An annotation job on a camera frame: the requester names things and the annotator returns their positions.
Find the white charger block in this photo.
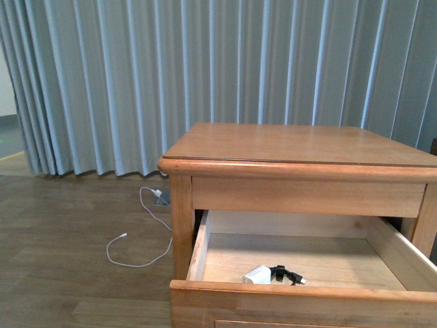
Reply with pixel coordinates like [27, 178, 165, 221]
[242, 265, 271, 284]

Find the black charger cable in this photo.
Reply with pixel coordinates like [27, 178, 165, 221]
[268, 264, 307, 287]

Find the wooden drawer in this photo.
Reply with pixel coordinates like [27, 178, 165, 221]
[170, 210, 436, 327]

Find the light wooden nightstand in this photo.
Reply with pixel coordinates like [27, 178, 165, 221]
[158, 123, 436, 279]

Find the open floor socket box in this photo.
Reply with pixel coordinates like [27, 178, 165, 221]
[154, 190, 170, 206]

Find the grey pleated curtain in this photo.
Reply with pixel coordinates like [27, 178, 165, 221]
[1, 1, 436, 175]

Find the white cable on floor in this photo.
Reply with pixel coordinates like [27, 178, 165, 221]
[106, 186, 174, 269]

